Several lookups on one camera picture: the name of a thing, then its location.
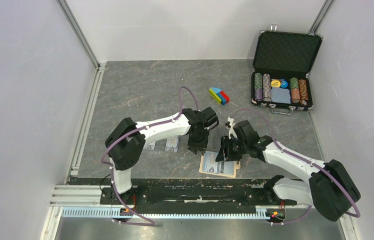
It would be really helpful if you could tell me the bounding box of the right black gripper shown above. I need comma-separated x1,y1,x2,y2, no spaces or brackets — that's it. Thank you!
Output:
215,135,248,162

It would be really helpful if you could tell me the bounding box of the beige card holder wallet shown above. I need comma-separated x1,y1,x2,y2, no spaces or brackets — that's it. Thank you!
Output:
199,150,241,179

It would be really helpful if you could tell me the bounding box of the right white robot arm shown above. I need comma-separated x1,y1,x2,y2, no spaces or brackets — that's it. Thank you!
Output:
216,118,361,222

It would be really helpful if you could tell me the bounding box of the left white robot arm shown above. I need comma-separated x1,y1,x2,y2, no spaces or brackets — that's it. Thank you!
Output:
104,107,219,204

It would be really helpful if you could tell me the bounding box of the blue playing card deck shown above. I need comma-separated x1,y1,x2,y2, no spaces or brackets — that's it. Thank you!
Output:
271,87,291,104

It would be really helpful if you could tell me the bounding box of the colourful toy brick block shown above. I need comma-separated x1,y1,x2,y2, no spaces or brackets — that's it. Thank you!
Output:
209,87,230,106

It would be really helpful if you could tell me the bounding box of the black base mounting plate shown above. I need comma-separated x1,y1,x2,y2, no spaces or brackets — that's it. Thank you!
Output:
100,178,297,215

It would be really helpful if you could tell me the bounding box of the green purple chip stack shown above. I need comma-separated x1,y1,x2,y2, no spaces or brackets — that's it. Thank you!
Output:
254,72,263,101

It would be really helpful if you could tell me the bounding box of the grey pink chip stack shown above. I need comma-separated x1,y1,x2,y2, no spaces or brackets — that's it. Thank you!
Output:
262,73,271,102

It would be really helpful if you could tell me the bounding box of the yellow dealer chip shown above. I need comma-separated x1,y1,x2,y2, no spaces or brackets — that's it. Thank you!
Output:
271,79,281,88

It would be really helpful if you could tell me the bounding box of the blue dealer chip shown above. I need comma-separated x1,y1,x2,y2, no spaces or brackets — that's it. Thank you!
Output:
280,79,289,89

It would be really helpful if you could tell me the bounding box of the black poker chip case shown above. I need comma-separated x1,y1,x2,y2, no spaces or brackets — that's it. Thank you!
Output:
250,30,323,115

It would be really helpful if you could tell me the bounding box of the green red chip stack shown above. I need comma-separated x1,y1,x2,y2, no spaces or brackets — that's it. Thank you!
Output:
290,77,300,104

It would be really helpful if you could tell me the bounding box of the orange brown chip stack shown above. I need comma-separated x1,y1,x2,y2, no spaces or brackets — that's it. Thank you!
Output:
298,79,309,106

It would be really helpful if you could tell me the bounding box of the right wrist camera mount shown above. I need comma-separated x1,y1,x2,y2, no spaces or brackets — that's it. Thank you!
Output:
225,117,238,139

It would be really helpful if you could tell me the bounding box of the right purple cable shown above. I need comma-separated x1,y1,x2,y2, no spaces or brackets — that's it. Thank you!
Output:
230,108,361,226

